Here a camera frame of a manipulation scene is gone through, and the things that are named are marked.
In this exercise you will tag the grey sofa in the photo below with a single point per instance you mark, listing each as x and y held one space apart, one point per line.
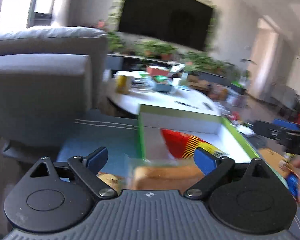
48 78

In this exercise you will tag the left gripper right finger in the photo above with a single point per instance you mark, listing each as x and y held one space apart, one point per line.
215 171

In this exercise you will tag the black wall television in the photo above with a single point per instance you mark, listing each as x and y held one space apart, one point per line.
183 22

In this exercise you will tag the green cardboard box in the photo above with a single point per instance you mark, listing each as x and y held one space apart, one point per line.
214 129

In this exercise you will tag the yellow tin can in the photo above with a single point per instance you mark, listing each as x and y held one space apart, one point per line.
123 80

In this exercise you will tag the white oval coffee table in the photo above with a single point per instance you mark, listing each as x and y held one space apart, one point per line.
186 100

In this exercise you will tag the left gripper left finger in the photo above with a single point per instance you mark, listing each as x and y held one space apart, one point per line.
86 169

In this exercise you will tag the red yellow chip bag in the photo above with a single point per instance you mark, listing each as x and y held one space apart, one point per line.
182 145

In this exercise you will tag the light blue tray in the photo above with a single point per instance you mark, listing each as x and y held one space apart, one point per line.
162 84

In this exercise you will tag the clear bread bag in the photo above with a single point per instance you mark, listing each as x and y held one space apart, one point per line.
141 174

